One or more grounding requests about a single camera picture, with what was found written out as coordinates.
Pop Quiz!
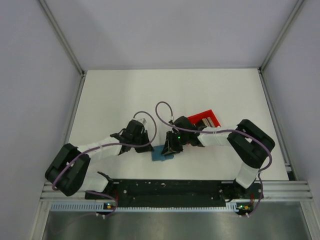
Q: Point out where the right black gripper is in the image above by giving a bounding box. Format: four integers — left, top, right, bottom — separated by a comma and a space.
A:
161, 130, 189, 157

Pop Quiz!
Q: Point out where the blue leather card holder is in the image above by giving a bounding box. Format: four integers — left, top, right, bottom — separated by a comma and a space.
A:
151, 145, 174, 162

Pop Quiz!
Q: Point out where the red plastic bin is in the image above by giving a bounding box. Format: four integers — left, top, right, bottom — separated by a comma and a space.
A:
187, 109, 221, 128

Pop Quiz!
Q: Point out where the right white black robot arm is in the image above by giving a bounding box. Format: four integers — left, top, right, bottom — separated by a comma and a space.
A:
161, 116, 276, 198

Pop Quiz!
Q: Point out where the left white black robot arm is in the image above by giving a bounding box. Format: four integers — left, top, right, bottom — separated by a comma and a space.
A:
44, 118, 153, 199

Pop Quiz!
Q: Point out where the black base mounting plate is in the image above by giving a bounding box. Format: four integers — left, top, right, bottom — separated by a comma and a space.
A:
84, 178, 263, 208

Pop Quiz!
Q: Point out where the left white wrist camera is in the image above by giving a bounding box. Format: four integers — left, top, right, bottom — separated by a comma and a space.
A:
137, 118, 147, 126

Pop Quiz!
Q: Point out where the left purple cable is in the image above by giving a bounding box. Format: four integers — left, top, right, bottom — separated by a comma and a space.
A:
51, 110, 158, 192

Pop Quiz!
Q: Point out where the purple cable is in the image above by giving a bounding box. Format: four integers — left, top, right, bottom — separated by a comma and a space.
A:
51, 110, 158, 192
155, 101, 274, 176

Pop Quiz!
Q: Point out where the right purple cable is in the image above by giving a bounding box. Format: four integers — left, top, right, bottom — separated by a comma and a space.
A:
155, 101, 274, 176

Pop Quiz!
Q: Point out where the grey slotted cable duct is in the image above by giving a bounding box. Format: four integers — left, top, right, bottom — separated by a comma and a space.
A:
49, 200, 250, 214

